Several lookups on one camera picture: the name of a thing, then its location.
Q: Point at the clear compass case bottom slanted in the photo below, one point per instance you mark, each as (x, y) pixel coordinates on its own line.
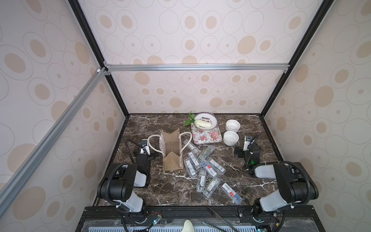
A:
(211, 187)

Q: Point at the aluminium rail back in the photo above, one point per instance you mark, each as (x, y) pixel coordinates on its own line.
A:
(197, 67)

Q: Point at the white ceramic cup rear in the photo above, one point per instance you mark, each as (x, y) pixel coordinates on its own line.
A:
(232, 125)

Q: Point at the white vegetable with green leaves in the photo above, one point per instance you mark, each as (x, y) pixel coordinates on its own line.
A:
(203, 123)

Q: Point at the white ceramic cup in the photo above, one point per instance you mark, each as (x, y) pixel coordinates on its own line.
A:
(232, 125)
(230, 138)

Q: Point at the black base frame front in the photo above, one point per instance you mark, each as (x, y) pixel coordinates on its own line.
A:
(203, 219)

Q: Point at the aluminium rail left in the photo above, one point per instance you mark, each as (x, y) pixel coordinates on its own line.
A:
(29, 166)

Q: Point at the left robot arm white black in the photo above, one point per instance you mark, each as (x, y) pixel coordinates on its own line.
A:
(116, 187)

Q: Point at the clear compass case red blue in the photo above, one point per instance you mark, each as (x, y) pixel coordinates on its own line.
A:
(209, 169)

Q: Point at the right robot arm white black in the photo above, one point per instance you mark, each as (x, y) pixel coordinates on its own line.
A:
(295, 186)

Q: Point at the floral square plate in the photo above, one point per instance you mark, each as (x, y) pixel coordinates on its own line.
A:
(206, 136)

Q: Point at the aluminium rail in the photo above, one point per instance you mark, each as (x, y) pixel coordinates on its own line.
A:
(29, 166)
(197, 67)

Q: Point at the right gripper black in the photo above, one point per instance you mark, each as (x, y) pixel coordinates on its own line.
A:
(252, 149)

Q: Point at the round patterned bowl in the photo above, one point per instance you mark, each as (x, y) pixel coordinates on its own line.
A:
(211, 117)

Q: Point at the white ceramic cup front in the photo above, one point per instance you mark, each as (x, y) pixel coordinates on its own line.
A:
(230, 138)

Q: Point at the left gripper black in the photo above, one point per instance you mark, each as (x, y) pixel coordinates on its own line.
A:
(151, 157)

